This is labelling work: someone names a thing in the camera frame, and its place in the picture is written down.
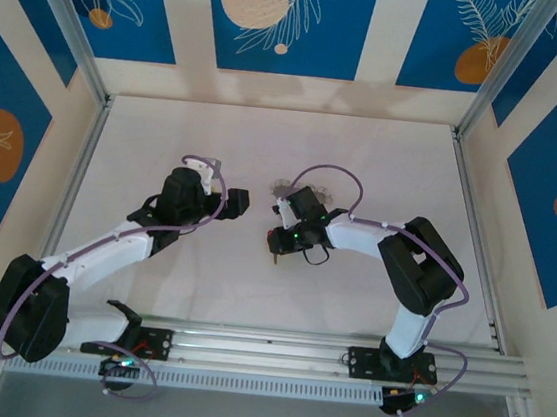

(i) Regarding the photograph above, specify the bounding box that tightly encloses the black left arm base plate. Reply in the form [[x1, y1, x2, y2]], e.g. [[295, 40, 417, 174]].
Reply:
[[79, 319, 176, 364]]

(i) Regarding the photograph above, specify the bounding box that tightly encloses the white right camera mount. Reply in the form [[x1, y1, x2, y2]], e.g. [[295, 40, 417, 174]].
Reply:
[[274, 196, 297, 232]]

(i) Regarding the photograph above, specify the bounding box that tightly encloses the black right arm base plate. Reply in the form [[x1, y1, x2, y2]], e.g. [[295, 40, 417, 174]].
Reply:
[[345, 344, 440, 389]]

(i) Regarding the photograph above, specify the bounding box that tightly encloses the aluminium side rail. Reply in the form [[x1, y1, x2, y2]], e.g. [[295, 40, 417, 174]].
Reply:
[[427, 128, 529, 355], [17, 88, 116, 322]]

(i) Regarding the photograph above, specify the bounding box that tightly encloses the aluminium front rail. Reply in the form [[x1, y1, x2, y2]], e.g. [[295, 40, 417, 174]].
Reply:
[[0, 291, 538, 408]]

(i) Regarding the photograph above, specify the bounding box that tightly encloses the clear plastic tube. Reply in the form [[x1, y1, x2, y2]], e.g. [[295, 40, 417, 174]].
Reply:
[[453, 0, 544, 148]]

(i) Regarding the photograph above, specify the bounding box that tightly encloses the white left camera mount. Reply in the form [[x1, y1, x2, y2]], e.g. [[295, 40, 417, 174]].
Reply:
[[179, 154, 219, 196]]

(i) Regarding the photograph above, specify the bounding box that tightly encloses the grey slotted cable duct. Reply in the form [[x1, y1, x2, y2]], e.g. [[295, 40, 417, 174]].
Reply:
[[0, 342, 388, 416]]

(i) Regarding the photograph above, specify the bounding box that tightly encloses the key with red tag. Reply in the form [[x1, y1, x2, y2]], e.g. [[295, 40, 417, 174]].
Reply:
[[264, 231, 286, 266]]

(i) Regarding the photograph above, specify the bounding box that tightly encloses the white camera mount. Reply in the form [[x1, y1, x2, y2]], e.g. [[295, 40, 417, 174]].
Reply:
[[179, 154, 219, 196], [274, 196, 297, 232]]

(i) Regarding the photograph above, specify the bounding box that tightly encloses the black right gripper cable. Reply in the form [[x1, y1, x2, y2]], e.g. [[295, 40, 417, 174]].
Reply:
[[301, 243, 333, 269]]

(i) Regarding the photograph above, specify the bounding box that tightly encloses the aluminium corner post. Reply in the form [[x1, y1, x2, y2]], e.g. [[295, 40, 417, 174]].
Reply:
[[7, 0, 123, 106]]

